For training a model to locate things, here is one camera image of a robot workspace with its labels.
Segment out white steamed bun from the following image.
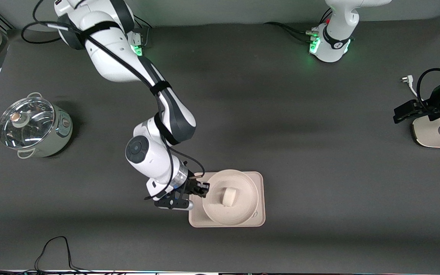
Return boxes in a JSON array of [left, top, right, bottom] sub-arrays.
[[221, 187, 238, 207]]

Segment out round beige plate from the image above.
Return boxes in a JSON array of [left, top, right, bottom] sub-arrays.
[[202, 169, 259, 226]]

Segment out beige rectangular tray rabbit print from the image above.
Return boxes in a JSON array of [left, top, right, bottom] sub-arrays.
[[188, 171, 266, 228]]

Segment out white two-slot toaster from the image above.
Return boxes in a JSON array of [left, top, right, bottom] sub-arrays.
[[412, 114, 440, 149]]

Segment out pale green electric pot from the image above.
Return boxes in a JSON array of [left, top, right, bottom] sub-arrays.
[[0, 92, 73, 159]]

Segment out glass pot lid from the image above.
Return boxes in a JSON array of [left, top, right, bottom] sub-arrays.
[[0, 97, 56, 150]]

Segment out white toaster power cable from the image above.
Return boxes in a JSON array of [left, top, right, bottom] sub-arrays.
[[401, 75, 424, 104]]

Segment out thin black cable loop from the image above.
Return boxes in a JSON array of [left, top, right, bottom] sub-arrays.
[[33, 236, 95, 274]]

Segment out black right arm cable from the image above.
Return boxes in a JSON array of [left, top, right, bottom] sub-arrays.
[[21, 0, 206, 201]]

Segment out black left base cables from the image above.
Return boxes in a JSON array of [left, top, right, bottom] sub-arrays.
[[264, 9, 333, 42]]

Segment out black base cables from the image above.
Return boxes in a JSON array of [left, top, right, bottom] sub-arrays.
[[128, 15, 154, 49], [264, 9, 333, 42]]

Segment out black right base cables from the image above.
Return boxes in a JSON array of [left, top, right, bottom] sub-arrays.
[[128, 15, 154, 49]]

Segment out aluminium frame rail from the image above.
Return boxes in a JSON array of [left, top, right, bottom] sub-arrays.
[[0, 11, 16, 32]]

